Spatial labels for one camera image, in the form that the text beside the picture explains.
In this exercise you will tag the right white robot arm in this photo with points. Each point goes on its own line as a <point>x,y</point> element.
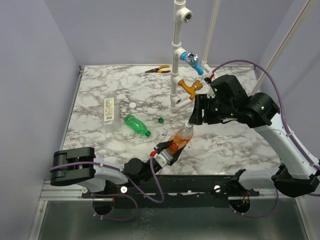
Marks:
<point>298,172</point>

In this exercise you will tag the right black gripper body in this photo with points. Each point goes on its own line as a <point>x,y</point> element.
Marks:
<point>202,110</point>

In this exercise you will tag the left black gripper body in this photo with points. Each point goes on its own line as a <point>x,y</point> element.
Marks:
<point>150,171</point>

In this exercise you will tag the clear square water bottle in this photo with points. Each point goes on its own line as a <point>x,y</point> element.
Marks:
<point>111,112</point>

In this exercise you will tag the orange label tea bottle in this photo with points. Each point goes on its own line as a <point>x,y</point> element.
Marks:
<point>180,139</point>

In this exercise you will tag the blue plastic faucet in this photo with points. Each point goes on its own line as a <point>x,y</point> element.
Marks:
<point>191,58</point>

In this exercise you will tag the brass yellow faucet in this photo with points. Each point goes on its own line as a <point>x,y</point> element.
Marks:
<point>191,90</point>

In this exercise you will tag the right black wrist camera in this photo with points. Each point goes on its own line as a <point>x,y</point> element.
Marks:
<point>228,87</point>

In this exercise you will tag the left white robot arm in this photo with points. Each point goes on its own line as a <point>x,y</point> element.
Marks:
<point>80,166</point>

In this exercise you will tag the yellow handled pliers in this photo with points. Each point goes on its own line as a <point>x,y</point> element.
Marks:
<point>163,69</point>

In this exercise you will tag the green plastic bottle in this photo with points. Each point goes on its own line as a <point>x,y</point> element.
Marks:
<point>136,125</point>

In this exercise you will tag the white PVC pipe frame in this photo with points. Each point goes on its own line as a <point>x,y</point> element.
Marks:
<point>182,15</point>

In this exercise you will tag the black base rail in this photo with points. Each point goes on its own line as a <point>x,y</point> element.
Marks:
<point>180,191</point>

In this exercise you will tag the white round bottle cap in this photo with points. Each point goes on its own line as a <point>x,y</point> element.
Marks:
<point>132,105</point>

